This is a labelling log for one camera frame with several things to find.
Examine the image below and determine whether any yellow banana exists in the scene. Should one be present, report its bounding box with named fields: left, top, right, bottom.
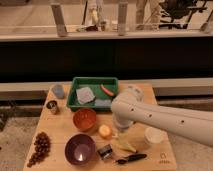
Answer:
left=111, top=134, right=137, bottom=153

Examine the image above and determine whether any black office chair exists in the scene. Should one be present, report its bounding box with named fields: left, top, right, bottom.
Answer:
left=159, top=0, right=207, bottom=29

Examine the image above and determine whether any grey sponge cloth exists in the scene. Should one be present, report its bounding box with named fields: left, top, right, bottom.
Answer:
left=76, top=87, right=95, bottom=104

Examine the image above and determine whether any small metal cup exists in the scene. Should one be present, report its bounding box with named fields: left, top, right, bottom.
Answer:
left=46, top=100, right=59, bottom=115

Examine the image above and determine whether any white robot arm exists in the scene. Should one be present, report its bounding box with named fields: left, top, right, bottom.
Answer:
left=111, top=85, right=213, bottom=147

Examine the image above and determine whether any red yellow apple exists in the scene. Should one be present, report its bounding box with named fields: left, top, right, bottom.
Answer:
left=98, top=125, right=112, bottom=139

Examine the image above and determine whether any bunch of dark grapes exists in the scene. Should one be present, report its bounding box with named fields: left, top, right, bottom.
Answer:
left=27, top=132, right=50, bottom=167

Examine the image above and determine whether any purple bowl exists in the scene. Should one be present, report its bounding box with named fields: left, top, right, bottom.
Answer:
left=65, top=134, right=96, bottom=166

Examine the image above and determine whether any black handled tool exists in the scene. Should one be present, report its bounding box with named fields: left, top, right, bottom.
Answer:
left=115, top=154, right=147, bottom=165

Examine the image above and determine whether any green plastic tray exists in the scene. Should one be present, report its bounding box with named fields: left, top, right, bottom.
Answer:
left=67, top=77, right=118, bottom=112

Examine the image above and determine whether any metal binder clip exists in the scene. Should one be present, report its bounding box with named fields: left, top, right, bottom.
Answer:
left=97, top=144, right=113, bottom=160

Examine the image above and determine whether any orange bowl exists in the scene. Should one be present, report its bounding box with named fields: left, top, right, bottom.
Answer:
left=73, top=108, right=96, bottom=131

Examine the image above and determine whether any grey blue cup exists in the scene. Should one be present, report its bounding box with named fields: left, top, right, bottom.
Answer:
left=51, top=84, right=65, bottom=99

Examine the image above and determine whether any red sausage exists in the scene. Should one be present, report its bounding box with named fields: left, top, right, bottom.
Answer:
left=100, top=84, right=115, bottom=97

